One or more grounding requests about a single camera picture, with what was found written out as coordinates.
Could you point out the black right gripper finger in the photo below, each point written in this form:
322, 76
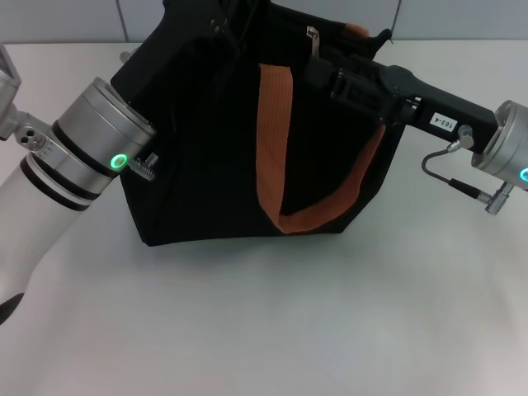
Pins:
350, 92
363, 64

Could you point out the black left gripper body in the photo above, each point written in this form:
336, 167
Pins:
165, 53

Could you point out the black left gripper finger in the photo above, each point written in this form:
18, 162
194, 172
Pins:
239, 20

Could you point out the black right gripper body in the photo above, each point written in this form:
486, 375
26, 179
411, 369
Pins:
437, 111

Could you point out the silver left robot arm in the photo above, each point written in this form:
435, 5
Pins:
95, 132

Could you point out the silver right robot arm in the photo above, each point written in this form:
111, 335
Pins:
509, 140

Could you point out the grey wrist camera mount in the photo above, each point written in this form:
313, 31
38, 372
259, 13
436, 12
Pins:
29, 132

